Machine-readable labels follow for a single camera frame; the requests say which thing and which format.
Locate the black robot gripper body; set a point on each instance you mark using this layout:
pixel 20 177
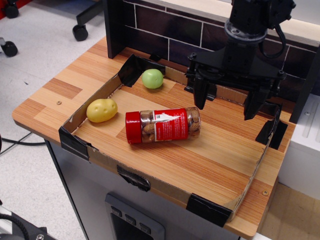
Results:
pixel 234 66

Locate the green toy apple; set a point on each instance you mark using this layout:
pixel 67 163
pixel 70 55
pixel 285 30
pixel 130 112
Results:
pixel 152 78

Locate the yellow toy potato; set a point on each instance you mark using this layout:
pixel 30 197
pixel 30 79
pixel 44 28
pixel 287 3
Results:
pixel 101 110

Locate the black caster wheel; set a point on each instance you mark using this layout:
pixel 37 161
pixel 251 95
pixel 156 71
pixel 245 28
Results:
pixel 8 47

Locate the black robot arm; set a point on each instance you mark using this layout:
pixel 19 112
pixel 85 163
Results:
pixel 250 21

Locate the black equipment with screw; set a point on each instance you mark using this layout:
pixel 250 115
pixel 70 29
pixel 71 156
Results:
pixel 13 227

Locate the red-lidded almond jar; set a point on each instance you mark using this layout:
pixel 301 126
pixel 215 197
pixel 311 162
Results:
pixel 151 126

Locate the grey control panel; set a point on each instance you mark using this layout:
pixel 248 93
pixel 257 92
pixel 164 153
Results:
pixel 127 223

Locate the white aluminium rail block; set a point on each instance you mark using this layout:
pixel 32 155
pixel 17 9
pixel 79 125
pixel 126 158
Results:
pixel 300 169

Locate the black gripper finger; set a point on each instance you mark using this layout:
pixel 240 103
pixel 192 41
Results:
pixel 200 91
pixel 254 102

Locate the taped cardboard fence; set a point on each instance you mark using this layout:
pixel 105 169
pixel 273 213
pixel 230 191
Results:
pixel 209 176

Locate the black office chair base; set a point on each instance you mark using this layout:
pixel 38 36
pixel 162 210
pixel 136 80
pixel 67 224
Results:
pixel 79 31

